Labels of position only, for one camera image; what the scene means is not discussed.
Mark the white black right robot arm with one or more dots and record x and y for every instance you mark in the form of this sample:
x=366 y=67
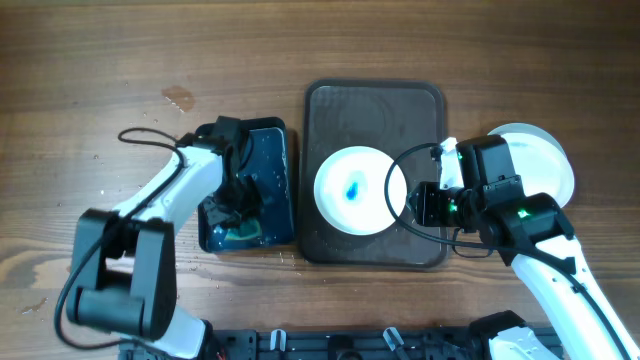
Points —
x=533 y=236

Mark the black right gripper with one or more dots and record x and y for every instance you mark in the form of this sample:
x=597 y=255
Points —
x=423 y=204

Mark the green yellow sponge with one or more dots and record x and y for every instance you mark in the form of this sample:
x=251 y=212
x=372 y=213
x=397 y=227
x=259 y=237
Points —
x=248 y=230

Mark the dark brown serving tray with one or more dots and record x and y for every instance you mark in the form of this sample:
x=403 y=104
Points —
x=391 y=116

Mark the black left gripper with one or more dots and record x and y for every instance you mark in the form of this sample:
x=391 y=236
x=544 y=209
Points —
x=254 y=207

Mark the black water basin tray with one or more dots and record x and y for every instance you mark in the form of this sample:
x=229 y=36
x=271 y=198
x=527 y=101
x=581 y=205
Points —
x=268 y=166

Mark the white plate blue stain front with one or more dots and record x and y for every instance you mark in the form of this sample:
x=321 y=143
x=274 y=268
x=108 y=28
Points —
x=562 y=200

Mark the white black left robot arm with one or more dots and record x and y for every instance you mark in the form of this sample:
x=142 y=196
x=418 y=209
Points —
x=123 y=277

